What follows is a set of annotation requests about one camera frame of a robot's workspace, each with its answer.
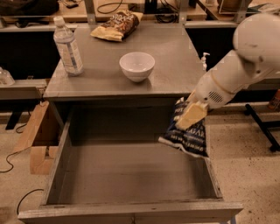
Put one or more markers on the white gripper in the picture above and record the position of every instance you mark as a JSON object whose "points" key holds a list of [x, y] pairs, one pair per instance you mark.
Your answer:
{"points": [[208, 91]]}

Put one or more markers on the blue chip bag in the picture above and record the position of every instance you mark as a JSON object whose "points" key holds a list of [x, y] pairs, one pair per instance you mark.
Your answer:
{"points": [[191, 141]]}

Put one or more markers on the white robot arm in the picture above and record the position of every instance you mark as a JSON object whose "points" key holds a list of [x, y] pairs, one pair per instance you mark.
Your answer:
{"points": [[256, 52]]}

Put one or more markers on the grey cabinet counter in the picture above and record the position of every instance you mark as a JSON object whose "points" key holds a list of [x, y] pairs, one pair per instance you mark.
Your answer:
{"points": [[176, 73]]}

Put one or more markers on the grey open top drawer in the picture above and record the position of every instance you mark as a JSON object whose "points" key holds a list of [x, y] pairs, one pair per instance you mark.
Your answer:
{"points": [[111, 169]]}

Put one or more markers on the brown yellow chip bag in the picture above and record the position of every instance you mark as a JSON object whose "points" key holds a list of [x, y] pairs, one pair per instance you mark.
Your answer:
{"points": [[119, 26]]}

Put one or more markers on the black bag on desk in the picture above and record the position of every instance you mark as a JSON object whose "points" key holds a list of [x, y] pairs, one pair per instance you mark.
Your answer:
{"points": [[28, 7]]}

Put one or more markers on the small pump dispenser bottle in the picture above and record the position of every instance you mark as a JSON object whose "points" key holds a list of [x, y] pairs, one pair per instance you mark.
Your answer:
{"points": [[204, 60]]}

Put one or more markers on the white ceramic bowl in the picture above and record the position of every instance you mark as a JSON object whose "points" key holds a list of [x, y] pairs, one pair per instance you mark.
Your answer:
{"points": [[137, 66]]}

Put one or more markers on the black table leg stand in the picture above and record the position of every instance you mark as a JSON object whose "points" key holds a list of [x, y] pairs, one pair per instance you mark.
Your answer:
{"points": [[265, 127]]}

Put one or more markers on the clear plastic water bottle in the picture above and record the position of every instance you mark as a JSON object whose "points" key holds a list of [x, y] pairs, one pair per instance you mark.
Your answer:
{"points": [[68, 48]]}

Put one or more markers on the clear plastic dome object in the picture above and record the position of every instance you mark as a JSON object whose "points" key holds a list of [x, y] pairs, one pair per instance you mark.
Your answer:
{"points": [[5, 78]]}

